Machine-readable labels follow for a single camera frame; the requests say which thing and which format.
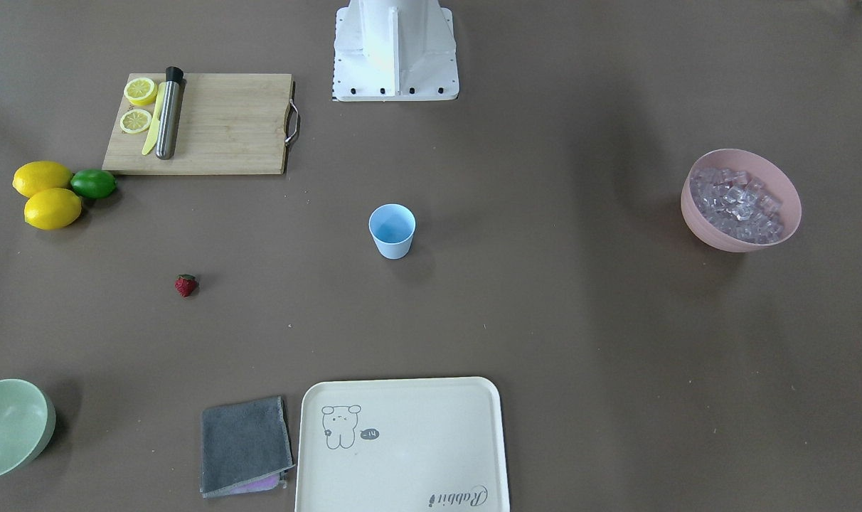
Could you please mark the lower lemon half slice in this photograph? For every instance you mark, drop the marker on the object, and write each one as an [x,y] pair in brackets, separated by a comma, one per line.
[135,121]

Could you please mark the mint green bowl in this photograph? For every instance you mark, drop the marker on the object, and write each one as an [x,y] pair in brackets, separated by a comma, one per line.
[27,423]

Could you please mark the cream rabbit tray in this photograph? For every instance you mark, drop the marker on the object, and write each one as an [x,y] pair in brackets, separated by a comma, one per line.
[424,444]

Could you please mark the bamboo cutting board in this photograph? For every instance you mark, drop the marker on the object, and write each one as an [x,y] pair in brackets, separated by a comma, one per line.
[229,124]

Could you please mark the red strawberry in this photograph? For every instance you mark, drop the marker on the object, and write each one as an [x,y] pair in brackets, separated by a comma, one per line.
[186,284]

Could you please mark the yellow plastic knife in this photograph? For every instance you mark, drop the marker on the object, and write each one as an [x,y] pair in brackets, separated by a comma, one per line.
[154,126]

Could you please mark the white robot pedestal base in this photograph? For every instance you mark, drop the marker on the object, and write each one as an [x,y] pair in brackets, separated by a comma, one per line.
[394,51]

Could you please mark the upper lemon half slice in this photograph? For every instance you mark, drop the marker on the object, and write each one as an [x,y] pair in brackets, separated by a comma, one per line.
[141,91]

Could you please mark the light blue cup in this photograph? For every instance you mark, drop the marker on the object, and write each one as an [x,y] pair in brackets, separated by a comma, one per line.
[392,227]

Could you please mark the whole lemon near board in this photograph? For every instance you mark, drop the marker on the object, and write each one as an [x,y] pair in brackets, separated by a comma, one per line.
[36,176]

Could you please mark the pink bowl of ice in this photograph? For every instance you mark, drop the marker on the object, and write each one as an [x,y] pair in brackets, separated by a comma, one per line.
[738,201]

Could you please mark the green lime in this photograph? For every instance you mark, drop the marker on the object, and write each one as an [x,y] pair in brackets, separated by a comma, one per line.
[93,184]

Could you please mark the whole lemon outer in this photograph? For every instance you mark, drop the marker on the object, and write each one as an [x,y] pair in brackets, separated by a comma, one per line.
[52,209]

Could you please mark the grey folded cloth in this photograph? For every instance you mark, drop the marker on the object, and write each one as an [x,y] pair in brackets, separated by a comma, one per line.
[245,448]

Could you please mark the lemon half slice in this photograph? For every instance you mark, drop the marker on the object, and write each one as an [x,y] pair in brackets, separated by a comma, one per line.
[141,91]
[135,121]

